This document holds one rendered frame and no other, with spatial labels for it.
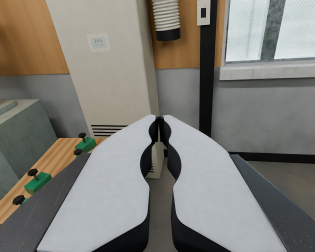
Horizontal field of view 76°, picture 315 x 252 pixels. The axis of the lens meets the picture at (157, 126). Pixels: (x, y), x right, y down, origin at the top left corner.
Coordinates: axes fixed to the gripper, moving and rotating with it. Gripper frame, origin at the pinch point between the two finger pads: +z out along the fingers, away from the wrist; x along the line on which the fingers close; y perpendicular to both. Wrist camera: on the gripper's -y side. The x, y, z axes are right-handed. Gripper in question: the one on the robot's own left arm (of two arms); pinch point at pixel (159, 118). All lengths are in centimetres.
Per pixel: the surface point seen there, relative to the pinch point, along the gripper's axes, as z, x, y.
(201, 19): 125, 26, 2
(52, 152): 92, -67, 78
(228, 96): 132, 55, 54
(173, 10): 122, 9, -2
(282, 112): 125, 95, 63
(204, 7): 124, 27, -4
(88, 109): 121, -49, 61
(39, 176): 66, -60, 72
